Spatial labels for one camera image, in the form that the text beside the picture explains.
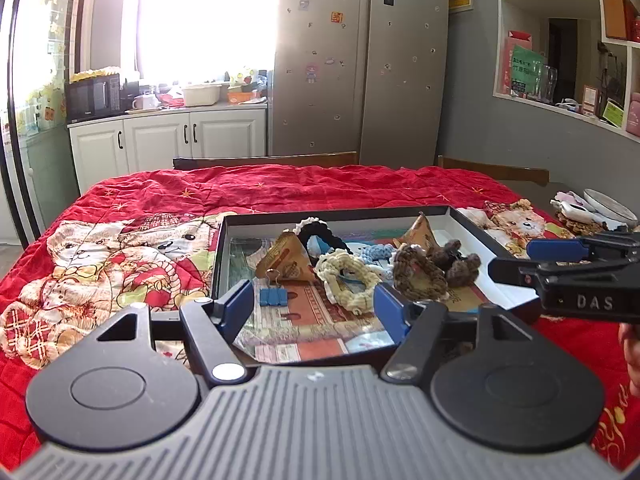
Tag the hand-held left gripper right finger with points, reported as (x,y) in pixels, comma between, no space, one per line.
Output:
(392,312)

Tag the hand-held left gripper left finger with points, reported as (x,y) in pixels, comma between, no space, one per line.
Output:
(239,310)

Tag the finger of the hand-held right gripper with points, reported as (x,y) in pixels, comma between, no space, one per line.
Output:
(515,271)
(555,250)

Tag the blue binder clip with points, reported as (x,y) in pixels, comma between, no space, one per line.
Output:
(272,297)

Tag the brown knitted scrunchie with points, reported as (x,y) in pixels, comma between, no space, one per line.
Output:
(400,260)

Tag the light blue knitted scrunchie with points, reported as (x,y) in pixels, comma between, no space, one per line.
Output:
(375,255)

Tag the black cardboard box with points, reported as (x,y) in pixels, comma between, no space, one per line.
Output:
(300,332)

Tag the brown triangular snack packet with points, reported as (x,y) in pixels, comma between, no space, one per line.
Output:
(422,232)
(285,260)

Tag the cream knitted scrunchie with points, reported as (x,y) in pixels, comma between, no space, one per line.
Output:
(325,262)

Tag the person's right hand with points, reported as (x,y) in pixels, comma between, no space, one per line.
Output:
(632,355)

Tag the brown woven coaster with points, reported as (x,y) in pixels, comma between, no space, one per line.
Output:
(580,225)

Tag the white handheld device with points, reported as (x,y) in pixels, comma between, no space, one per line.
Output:
(575,205)

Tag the white bowl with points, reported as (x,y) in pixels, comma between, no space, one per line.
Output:
(612,205)

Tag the dark wooden chair back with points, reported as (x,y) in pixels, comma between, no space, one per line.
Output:
(500,174)
(250,161)

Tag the black scrunchie with white trim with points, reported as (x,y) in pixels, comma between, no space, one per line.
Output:
(325,228)

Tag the green card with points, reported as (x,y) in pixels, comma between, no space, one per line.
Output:
(612,112)

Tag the pink container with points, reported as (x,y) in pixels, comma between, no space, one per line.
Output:
(634,115)

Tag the red printed blanket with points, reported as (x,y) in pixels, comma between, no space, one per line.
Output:
(125,195)

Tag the clear glass tumbler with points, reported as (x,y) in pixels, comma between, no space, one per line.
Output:
(551,85)
(538,82)

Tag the red and green paper bag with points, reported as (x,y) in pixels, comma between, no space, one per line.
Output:
(522,70)

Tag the white kitchen cabinet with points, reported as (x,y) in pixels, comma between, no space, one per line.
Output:
(155,145)

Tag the grey two-door refrigerator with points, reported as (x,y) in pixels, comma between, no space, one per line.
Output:
(325,110)

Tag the orange plastic basin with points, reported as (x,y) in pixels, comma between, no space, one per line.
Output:
(244,96)

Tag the white plastic basin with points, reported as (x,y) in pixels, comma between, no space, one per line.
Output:
(200,95)

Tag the white teapot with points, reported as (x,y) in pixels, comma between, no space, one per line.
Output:
(147,101)

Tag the red pot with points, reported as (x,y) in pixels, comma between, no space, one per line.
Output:
(635,30)

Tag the orange box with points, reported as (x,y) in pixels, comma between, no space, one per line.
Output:
(615,17)

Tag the black microwave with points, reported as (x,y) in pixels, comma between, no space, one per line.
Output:
(92,97)

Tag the yellow flowers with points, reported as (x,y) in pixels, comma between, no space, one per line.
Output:
(95,74)

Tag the black framed glass door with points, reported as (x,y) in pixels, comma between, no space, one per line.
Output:
(15,110)

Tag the small brown picture frame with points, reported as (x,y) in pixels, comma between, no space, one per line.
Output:
(591,101)

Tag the white wall shelf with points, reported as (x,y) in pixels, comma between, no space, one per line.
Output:
(550,7)

